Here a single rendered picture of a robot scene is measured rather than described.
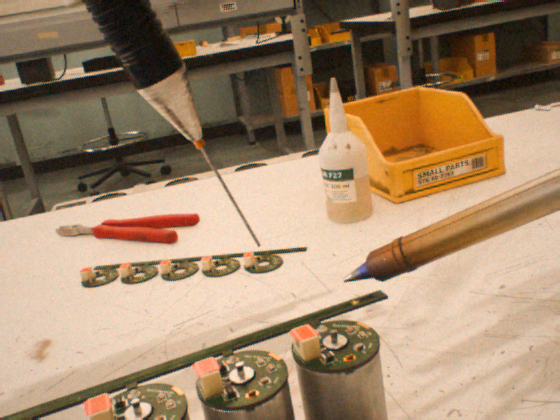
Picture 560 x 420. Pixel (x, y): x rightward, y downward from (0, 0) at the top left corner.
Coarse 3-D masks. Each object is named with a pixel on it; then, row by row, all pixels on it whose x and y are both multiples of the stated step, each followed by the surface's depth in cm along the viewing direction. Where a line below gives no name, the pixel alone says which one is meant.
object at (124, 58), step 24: (96, 0) 11; (120, 0) 11; (144, 0) 11; (120, 24) 11; (144, 24) 11; (120, 48) 11; (144, 48) 11; (168, 48) 11; (144, 72) 11; (168, 72) 11
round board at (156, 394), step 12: (156, 384) 16; (168, 384) 16; (120, 396) 16; (144, 396) 16; (156, 396) 16; (168, 396) 16; (180, 396) 16; (120, 408) 16; (156, 408) 15; (168, 408) 15; (180, 408) 15
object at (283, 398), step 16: (240, 384) 16; (288, 384) 16; (272, 400) 15; (288, 400) 16; (208, 416) 16; (224, 416) 15; (240, 416) 15; (256, 416) 15; (272, 416) 15; (288, 416) 16
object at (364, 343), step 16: (320, 336) 17; (352, 336) 17; (368, 336) 17; (320, 352) 17; (336, 352) 16; (352, 352) 16; (368, 352) 16; (304, 368) 16; (320, 368) 16; (336, 368) 16; (352, 368) 16
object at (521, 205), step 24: (504, 192) 13; (528, 192) 12; (552, 192) 12; (456, 216) 13; (480, 216) 13; (504, 216) 13; (528, 216) 12; (408, 240) 14; (432, 240) 13; (456, 240) 13; (480, 240) 13; (384, 264) 14; (408, 264) 14
